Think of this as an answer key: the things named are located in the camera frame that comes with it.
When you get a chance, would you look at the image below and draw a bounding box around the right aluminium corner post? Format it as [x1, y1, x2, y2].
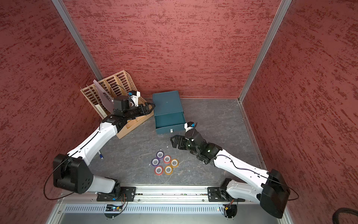
[238, 0, 292, 104]

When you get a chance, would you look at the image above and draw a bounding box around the teal three drawer cabinet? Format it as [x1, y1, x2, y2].
[153, 91, 186, 134]

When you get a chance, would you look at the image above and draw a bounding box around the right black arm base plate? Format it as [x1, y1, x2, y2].
[207, 187, 245, 203]

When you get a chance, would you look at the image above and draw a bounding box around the aluminium front rail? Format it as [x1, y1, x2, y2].
[47, 185, 292, 224]

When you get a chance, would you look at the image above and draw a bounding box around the purple tape roll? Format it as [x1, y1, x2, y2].
[151, 158, 160, 167]
[156, 151, 165, 160]

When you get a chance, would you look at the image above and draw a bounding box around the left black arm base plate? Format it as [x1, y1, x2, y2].
[97, 186, 137, 203]

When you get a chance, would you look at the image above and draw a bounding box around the red tape roll middle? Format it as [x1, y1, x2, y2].
[163, 155, 172, 164]

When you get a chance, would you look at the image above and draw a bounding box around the white beige paper folder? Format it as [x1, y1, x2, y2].
[90, 96, 107, 119]

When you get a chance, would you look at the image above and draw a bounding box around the left aluminium corner post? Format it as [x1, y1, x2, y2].
[52, 0, 103, 80]

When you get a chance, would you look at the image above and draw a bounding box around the red tape roll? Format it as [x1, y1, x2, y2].
[163, 155, 172, 164]
[154, 166, 164, 175]

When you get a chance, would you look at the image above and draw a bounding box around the black cable loop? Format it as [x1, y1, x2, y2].
[331, 207, 358, 224]

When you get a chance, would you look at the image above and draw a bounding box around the red tape roll front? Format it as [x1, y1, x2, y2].
[154, 166, 164, 175]

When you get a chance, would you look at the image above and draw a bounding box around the purple tape roll back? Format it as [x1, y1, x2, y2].
[156, 151, 165, 160]

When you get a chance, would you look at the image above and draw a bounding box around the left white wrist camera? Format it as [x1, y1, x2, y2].
[128, 91, 141, 107]

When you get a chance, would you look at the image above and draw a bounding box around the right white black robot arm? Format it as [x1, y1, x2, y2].
[170, 129, 291, 219]

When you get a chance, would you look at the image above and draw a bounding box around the aluminium corner post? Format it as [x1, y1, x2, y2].
[238, 0, 292, 104]
[52, 0, 103, 80]

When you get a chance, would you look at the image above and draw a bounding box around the grey translucent folder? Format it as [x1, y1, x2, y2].
[93, 80, 114, 113]

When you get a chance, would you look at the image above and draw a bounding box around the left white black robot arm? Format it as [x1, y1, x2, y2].
[51, 93, 155, 200]

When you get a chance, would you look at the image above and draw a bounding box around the beige plastic file organizer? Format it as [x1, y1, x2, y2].
[81, 70, 154, 139]

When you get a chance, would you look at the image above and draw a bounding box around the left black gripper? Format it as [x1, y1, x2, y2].
[123, 102, 156, 120]

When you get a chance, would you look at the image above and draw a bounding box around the orange tape roll front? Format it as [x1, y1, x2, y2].
[164, 165, 173, 175]

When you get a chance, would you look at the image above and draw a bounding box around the orange tape roll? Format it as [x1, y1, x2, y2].
[164, 165, 173, 175]
[171, 159, 179, 168]

